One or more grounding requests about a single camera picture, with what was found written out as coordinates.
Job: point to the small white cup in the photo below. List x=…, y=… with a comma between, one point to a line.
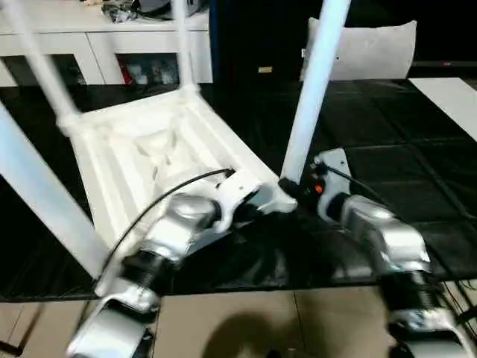
x=141, y=78

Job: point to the white cabinet with glass doors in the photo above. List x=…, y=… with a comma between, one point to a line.
x=56, y=41

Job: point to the white printed bottle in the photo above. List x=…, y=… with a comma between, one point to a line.
x=164, y=71

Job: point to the small red bottle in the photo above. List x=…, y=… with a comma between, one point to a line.
x=123, y=72

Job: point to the light grey pillow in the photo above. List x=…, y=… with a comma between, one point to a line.
x=372, y=52

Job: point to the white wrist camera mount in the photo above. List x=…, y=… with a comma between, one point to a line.
x=335, y=168
x=238, y=186

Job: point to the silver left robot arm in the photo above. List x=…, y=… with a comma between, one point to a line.
x=179, y=220

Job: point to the white plastic table top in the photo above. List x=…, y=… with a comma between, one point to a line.
x=130, y=149

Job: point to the white flat board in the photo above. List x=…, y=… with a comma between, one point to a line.
x=447, y=97

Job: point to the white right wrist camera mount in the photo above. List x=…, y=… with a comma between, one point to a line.
x=335, y=168

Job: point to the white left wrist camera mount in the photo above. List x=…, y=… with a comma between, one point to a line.
x=238, y=186

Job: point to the black sofa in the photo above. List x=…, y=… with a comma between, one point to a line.
x=253, y=37

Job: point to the black table frame leg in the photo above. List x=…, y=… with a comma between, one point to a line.
x=11, y=347

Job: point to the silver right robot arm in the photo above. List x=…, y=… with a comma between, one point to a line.
x=387, y=238

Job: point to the black work mat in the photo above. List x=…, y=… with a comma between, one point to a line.
x=391, y=149

